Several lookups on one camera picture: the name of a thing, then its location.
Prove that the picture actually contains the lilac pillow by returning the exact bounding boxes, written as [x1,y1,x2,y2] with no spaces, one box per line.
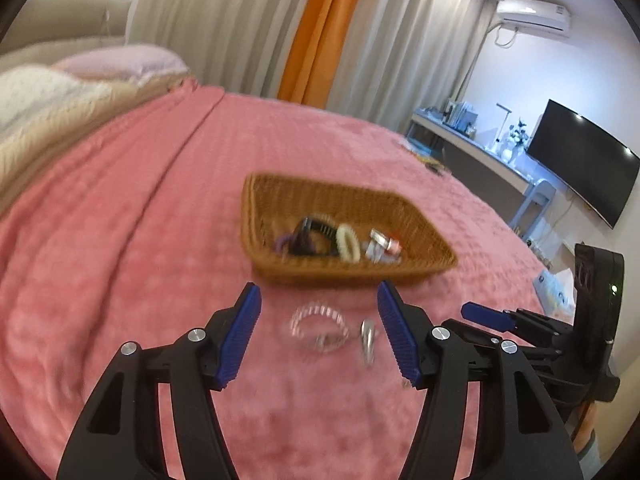
[52,44,192,82]

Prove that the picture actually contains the beige quilt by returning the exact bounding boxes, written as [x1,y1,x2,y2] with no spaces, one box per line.
[0,77,202,202]

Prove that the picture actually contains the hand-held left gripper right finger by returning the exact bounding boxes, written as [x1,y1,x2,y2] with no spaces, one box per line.
[376,280,585,480]

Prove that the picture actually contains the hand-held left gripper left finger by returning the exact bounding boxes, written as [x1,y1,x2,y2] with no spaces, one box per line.
[55,281,263,480]

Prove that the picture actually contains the beige curtain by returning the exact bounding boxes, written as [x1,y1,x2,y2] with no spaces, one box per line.
[125,0,327,102]
[324,0,497,134]

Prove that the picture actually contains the white air conditioner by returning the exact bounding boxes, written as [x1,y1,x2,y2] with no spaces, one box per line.
[495,0,572,39]

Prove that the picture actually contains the black wrist watch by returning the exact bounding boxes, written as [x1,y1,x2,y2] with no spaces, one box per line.
[287,216,339,257]

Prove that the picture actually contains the clear spiral hair tie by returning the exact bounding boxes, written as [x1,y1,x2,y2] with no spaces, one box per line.
[289,301,349,354]

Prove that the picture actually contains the person's right forearm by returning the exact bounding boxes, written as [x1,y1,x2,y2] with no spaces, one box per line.
[570,400,603,476]

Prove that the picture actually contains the white floral pillow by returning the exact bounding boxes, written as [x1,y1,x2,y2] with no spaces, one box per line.
[0,66,114,137]

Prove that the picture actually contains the pale blue chair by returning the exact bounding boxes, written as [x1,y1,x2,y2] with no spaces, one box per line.
[509,177,557,242]

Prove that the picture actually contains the white desk lamp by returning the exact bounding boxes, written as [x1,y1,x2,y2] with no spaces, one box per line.
[494,102,514,154]

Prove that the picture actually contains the white spiral hair tie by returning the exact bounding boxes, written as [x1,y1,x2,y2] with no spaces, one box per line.
[336,225,362,262]

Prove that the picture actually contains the white vase with flowers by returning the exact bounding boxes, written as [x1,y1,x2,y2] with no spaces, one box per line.
[502,117,532,164]

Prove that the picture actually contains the orange curtain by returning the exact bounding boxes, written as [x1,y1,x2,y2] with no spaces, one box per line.
[277,0,377,109]

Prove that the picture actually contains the black television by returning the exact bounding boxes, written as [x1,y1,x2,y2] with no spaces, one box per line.
[526,99,640,231]

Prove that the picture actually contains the brown wicker basket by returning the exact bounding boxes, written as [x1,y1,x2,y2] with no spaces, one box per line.
[241,173,458,287]

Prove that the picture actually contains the silver hair clip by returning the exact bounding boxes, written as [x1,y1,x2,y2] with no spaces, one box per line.
[368,228,393,262]
[360,317,379,369]

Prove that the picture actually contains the small colourful booklets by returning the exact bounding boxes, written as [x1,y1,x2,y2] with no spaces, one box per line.
[399,139,449,177]

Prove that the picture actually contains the purple spiral hair tie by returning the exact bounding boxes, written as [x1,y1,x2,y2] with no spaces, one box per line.
[274,233,302,257]

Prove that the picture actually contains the white desk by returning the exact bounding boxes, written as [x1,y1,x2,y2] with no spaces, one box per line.
[405,110,540,197]

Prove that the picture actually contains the row of books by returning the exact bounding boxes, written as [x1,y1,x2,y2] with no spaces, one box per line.
[446,100,479,134]

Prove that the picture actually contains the beige padded headboard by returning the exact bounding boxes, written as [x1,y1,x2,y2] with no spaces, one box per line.
[0,0,134,57]

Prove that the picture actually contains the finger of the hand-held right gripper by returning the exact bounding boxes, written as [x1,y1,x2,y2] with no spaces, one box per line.
[522,349,596,404]
[461,301,577,349]

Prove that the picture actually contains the white air conditioner cable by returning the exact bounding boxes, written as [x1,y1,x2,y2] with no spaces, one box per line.
[457,19,518,106]

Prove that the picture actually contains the white blue tissue pack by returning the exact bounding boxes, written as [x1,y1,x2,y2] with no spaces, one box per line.
[532,267,577,319]

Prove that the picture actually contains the pink fleece blanket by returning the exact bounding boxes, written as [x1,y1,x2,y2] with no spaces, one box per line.
[0,85,576,480]

